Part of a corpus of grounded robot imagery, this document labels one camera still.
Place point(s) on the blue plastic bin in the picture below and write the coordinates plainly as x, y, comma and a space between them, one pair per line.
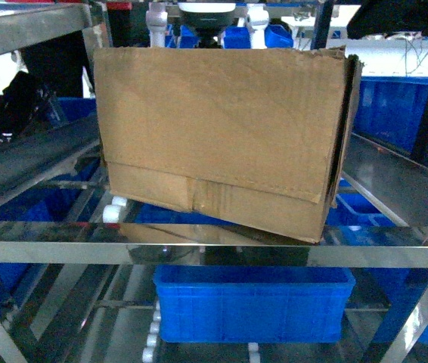
390, 109
243, 304

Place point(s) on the stainless steel shelf frame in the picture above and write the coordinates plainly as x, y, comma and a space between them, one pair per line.
76, 262

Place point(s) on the blue plastic bin front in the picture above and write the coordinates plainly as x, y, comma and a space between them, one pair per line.
243, 304

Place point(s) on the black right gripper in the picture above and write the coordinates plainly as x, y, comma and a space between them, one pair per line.
388, 17

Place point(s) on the brown cardboard box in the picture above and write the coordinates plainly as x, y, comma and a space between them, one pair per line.
257, 137

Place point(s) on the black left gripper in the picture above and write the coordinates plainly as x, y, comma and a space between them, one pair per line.
28, 107

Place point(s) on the blue plastic bin right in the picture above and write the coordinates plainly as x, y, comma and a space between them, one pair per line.
390, 109

